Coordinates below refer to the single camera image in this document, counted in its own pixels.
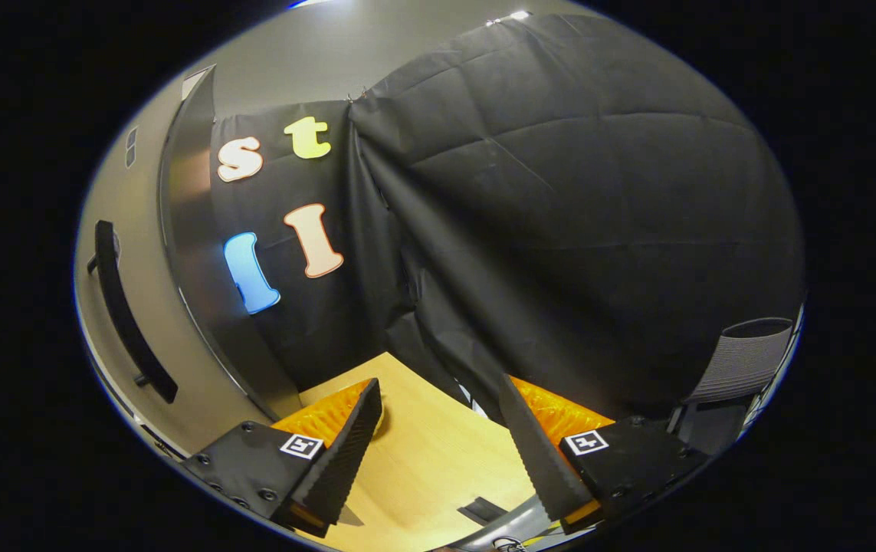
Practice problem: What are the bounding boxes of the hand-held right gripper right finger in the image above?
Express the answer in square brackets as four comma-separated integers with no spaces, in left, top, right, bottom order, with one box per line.
[499,373,710,535]

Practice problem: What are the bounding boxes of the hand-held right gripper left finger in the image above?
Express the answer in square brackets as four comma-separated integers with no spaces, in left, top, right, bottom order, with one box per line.
[181,377,383,537]

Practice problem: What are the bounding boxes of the grey shoe cabinet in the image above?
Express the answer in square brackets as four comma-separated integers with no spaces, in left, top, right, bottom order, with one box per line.
[158,65,304,419]

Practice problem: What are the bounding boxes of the grey cabinet door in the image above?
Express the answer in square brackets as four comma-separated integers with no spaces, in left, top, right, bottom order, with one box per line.
[74,69,270,461]

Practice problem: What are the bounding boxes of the grey metal bar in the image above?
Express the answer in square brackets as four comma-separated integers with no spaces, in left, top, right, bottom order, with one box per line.
[449,494,561,551]

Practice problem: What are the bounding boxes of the grey mesh chair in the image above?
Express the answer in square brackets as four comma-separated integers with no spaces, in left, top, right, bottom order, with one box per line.
[668,317,797,457]

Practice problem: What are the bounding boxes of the black backdrop cloth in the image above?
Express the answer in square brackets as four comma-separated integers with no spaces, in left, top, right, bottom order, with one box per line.
[208,11,806,430]

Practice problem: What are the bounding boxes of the black right door handle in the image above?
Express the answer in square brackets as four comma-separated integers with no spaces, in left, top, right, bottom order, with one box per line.
[87,221,178,405]

